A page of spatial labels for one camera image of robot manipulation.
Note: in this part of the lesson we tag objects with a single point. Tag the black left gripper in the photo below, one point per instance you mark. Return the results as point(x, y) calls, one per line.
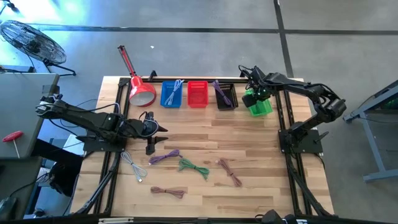
point(150, 130)

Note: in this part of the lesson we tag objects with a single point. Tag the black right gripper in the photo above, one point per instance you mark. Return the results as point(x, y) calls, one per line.
point(258, 87)

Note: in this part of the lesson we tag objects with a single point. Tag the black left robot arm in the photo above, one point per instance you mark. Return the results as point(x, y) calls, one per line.
point(93, 119)

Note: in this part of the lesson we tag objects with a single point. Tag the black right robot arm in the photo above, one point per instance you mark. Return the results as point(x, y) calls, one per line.
point(298, 85)

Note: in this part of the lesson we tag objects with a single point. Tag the green plastic basket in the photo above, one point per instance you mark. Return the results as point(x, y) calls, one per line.
point(262, 109)

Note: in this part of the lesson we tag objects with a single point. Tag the black plastic basket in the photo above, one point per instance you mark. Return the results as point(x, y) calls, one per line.
point(233, 93)

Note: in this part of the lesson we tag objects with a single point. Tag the blue plastic basket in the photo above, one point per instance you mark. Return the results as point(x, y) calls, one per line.
point(178, 99)

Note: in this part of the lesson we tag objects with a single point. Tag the red desk lamp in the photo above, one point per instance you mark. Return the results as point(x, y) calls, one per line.
point(141, 90)

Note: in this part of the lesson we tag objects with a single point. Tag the red plastic basket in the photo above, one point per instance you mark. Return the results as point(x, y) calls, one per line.
point(197, 95)

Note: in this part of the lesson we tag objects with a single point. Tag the silver metal bar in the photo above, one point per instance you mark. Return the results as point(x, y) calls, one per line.
point(115, 220)

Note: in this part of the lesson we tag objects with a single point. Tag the black bag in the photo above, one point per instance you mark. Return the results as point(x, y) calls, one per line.
point(63, 179)

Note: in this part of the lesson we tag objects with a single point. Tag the grey metal table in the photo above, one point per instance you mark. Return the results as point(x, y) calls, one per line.
point(371, 149)

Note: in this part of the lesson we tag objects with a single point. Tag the black rounded object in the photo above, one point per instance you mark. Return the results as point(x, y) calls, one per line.
point(273, 217)

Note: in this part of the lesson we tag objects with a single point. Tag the grey side table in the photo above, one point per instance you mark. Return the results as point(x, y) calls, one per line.
point(21, 109)

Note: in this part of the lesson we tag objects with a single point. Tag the black floor fan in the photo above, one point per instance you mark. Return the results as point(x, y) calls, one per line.
point(31, 42)

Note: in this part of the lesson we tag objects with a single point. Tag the black aluminium table frame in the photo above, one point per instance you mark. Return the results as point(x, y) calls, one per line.
point(123, 81)

